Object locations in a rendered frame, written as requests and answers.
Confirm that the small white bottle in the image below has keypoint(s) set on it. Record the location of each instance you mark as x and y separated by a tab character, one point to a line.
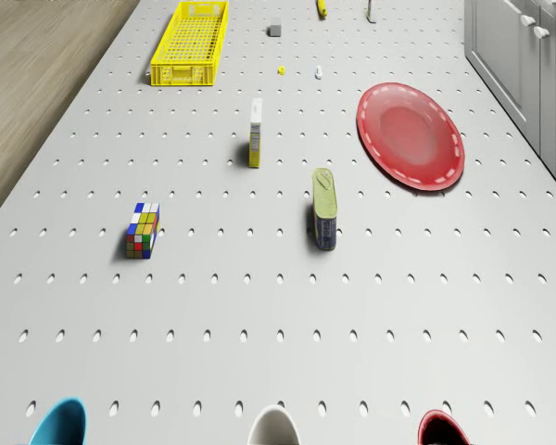
370	14

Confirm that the yellow mug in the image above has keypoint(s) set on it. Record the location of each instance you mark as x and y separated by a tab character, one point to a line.
273	431

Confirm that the small white bolt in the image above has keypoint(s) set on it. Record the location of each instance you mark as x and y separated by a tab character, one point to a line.
318	72

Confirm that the white cabinet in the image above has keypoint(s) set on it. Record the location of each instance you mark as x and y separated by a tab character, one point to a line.
500	55

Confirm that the blue mug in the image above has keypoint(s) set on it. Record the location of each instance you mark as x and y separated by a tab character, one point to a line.
60	426

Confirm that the yellow basket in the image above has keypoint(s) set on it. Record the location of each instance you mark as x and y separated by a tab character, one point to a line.
204	77

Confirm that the grey cube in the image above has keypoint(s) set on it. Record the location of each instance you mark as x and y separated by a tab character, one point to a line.
274	29

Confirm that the red plate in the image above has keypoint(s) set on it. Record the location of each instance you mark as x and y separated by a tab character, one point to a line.
408	134

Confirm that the flat-sided can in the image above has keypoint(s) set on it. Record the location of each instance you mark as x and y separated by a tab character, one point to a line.
325	222

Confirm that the red mug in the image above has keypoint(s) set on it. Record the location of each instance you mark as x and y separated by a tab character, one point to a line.
445	431

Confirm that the puzzle cube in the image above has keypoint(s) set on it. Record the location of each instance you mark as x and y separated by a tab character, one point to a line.
141	232

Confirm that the banana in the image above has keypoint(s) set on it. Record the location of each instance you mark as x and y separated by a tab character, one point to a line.
322	9

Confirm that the yellow and white box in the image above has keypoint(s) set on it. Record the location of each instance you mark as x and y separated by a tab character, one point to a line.
255	139

